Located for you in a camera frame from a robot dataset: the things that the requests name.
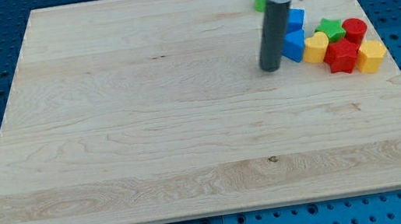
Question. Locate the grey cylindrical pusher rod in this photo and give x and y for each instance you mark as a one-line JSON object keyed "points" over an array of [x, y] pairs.
{"points": [[274, 28]]}

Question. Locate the blue cube block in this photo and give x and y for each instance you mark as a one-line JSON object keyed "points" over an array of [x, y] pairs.
{"points": [[295, 20]]}

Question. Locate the green star block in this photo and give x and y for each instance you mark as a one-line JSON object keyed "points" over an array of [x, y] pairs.
{"points": [[332, 28]]}

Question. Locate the red star block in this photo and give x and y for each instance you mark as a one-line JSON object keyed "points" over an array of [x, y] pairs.
{"points": [[341, 56]]}

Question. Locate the green block behind rod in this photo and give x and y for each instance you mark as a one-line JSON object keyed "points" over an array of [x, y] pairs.
{"points": [[259, 5]]}

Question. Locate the blue triangular block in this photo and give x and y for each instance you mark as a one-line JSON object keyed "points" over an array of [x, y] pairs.
{"points": [[294, 46]]}

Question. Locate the yellow heart block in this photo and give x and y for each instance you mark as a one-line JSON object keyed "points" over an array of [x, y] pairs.
{"points": [[315, 48]]}

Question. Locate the red cylinder block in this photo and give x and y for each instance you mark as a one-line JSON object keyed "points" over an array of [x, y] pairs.
{"points": [[355, 30]]}

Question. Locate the yellow hexagon block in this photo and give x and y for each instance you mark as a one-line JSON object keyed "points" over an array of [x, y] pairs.
{"points": [[370, 56]]}

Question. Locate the wooden board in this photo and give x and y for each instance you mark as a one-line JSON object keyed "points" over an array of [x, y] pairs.
{"points": [[155, 111]]}

